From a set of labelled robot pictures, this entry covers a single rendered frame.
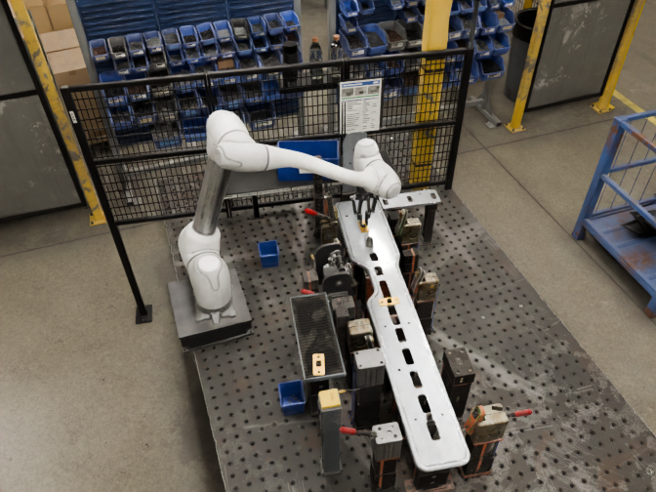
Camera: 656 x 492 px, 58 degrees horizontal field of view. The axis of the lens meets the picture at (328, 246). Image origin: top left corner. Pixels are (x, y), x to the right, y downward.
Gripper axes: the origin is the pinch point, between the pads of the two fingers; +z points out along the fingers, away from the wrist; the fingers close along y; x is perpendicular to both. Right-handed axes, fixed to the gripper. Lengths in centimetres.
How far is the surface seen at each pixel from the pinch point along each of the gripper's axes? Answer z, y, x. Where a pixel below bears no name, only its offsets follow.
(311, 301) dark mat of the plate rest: -11, -33, -54
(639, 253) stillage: 89, 190, 32
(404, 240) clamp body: 9.2, 17.6, -8.5
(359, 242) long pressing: 4.7, -4.1, -10.3
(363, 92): -33, 12, 54
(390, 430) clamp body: -2, -15, -105
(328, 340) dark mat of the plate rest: -12, -30, -73
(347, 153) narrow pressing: -17.9, -2.4, 26.4
